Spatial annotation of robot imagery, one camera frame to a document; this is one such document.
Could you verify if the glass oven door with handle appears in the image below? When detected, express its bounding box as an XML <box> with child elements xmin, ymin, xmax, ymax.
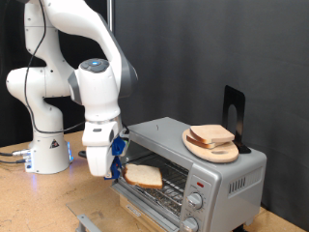
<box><xmin>66</xmin><ymin>183</ymin><xmax>182</xmax><ymax>232</ymax></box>

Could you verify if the foil lined oven tray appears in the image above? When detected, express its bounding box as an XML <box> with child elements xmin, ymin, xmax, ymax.
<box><xmin>118</xmin><ymin>160</ymin><xmax>187</xmax><ymax>218</ymax></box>

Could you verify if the thin black base cable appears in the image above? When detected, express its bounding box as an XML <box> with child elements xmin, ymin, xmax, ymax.
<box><xmin>0</xmin><ymin>158</ymin><xmax>27</xmax><ymax>165</ymax></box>

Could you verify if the vertical metal pole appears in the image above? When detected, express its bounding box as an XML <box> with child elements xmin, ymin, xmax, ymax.
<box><xmin>107</xmin><ymin>0</ymin><xmax>114</xmax><ymax>32</ymax></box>

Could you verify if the round wooden cutting board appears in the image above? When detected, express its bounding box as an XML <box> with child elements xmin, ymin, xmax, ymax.
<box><xmin>182</xmin><ymin>128</ymin><xmax>240</xmax><ymax>164</ymax></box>

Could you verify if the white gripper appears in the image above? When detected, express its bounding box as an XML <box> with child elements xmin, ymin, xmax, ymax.
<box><xmin>85</xmin><ymin>144</ymin><xmax>115</xmax><ymax>178</ymax></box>

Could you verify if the wire oven rack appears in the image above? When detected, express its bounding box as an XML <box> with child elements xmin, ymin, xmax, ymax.
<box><xmin>119</xmin><ymin>153</ymin><xmax>190</xmax><ymax>209</ymax></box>

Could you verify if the silver timer knob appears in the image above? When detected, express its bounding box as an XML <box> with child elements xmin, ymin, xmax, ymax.
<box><xmin>181</xmin><ymin>217</ymin><xmax>200</xmax><ymax>232</ymax></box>

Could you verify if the metal spatula with blue block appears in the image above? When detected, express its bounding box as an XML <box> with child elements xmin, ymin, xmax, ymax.
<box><xmin>77</xmin><ymin>150</ymin><xmax>128</xmax><ymax>181</ymax></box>

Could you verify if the base cable with silver connector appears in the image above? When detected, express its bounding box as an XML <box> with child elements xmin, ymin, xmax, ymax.
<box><xmin>0</xmin><ymin>148</ymin><xmax>32</xmax><ymax>159</ymax></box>

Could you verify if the silver toaster oven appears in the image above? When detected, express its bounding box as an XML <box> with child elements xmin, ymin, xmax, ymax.
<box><xmin>110</xmin><ymin>116</ymin><xmax>268</xmax><ymax>232</ymax></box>

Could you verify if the silver temperature knob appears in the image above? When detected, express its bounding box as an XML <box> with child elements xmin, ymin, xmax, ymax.
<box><xmin>185</xmin><ymin>191</ymin><xmax>205</xmax><ymax>211</ymax></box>

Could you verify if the black metal bookend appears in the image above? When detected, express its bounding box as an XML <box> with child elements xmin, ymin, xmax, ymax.
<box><xmin>221</xmin><ymin>85</ymin><xmax>253</xmax><ymax>155</ymax></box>

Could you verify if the white bread slice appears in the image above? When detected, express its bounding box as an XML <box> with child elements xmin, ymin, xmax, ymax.
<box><xmin>189</xmin><ymin>124</ymin><xmax>236</xmax><ymax>145</ymax></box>
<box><xmin>123</xmin><ymin>163</ymin><xmax>164</xmax><ymax>190</ymax></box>
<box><xmin>185</xmin><ymin>134</ymin><xmax>224</xmax><ymax>150</ymax></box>

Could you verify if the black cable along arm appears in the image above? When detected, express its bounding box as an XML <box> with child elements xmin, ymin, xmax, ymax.
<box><xmin>23</xmin><ymin>0</ymin><xmax>87</xmax><ymax>134</ymax></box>

